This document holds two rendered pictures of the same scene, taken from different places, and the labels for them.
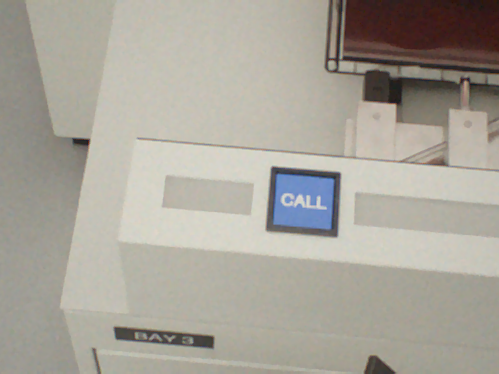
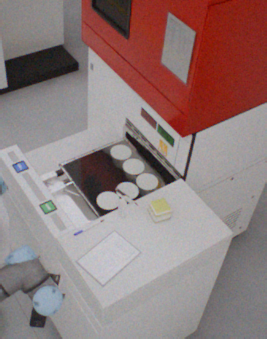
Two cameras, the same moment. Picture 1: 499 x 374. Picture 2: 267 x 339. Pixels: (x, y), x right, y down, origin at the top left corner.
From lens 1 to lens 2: 164 cm
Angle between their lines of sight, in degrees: 32
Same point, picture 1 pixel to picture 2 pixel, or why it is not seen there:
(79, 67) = not seen: hidden behind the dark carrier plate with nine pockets
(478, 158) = (55, 189)
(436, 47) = (75, 175)
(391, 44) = (71, 169)
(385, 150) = (46, 177)
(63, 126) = not seen: hidden behind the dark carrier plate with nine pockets
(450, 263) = (23, 188)
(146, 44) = (53, 148)
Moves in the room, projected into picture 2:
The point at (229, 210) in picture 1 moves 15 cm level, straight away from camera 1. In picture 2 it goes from (13, 160) to (42, 147)
